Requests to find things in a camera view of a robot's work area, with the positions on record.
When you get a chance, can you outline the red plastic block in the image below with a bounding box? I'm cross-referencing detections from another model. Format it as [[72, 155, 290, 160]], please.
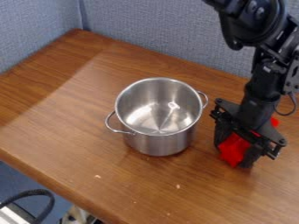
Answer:
[[216, 124, 271, 167]]

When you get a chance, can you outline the black cable under table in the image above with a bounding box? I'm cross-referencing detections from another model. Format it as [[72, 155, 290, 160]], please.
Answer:
[[0, 188, 56, 224]]

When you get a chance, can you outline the stainless steel pot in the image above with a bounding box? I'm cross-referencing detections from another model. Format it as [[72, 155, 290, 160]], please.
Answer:
[[107, 77, 210, 157]]

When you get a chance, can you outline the grey box under table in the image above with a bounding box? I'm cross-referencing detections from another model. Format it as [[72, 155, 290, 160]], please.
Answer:
[[0, 206, 28, 224]]

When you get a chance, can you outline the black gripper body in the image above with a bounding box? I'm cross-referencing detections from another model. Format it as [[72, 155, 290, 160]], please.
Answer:
[[210, 98, 287, 159]]

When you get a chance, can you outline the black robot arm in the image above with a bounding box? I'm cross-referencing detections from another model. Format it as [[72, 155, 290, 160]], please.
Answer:
[[203, 0, 299, 168]]

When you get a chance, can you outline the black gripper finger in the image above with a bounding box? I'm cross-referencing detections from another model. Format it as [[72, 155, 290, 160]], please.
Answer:
[[238, 140, 270, 168], [214, 117, 232, 147]]

